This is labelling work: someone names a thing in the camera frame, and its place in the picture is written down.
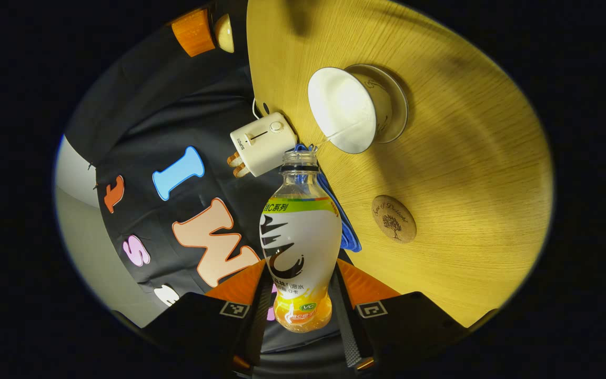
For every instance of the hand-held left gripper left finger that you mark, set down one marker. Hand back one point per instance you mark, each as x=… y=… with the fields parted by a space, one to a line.
x=261 y=316

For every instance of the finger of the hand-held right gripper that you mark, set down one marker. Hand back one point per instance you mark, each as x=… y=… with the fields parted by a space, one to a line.
x=192 y=31

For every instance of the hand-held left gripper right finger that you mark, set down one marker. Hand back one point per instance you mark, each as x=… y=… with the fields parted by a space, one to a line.
x=347 y=326

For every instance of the white teacup lid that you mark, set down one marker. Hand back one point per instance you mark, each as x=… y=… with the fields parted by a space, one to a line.
x=224 y=32

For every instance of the water bottle with white label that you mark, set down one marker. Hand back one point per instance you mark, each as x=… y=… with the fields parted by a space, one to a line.
x=300 y=242

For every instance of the round wooden coaster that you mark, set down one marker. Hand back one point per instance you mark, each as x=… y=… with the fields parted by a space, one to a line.
x=393 y=218

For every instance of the white teacup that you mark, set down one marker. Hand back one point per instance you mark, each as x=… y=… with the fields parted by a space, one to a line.
x=342 y=108

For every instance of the black backdrop cloth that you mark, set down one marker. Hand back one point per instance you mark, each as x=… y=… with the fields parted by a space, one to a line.
x=166 y=110

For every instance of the blue towel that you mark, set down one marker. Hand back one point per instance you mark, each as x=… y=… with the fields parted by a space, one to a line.
x=347 y=229

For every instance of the white toaster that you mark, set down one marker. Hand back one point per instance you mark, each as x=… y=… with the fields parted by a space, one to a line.
x=263 y=142

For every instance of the toast slice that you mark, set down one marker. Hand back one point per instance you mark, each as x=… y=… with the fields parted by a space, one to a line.
x=234 y=159
x=241 y=171

